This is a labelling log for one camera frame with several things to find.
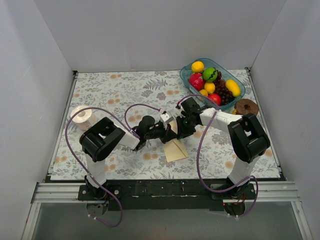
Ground beige paper envelope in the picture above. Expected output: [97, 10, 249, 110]
[163, 122, 189, 163]

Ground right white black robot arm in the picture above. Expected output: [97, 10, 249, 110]
[176, 94, 271, 199]

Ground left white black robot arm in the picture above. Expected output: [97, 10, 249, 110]
[79, 113, 178, 200]

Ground floral patterned table mat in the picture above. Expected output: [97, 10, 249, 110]
[51, 69, 282, 181]

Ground small orange lemon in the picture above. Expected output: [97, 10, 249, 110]
[199, 89, 208, 97]

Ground red apple toy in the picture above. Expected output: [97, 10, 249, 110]
[208, 93, 222, 106]

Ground small yellow lemon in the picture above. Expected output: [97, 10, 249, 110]
[204, 82, 216, 95]

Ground red strawberry toy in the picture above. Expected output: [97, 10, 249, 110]
[188, 73, 205, 91]

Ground dark purple grapes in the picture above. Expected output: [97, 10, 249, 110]
[213, 71, 235, 106]

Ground teal plastic fruit basket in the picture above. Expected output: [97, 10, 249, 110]
[180, 58, 246, 111]

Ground green watermelon toy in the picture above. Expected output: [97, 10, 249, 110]
[202, 67, 218, 83]

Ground yellow orange fruit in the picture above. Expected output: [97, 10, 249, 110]
[191, 61, 205, 73]

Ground yellow mango toy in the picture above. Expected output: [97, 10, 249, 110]
[225, 79, 242, 98]

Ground white toilet paper roll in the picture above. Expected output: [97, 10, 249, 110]
[70, 105, 98, 131]

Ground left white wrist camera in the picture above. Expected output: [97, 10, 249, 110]
[160, 112, 174, 126]

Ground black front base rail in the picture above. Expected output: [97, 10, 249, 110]
[77, 179, 256, 211]

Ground aluminium frame profile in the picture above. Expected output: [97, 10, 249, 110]
[21, 182, 88, 240]

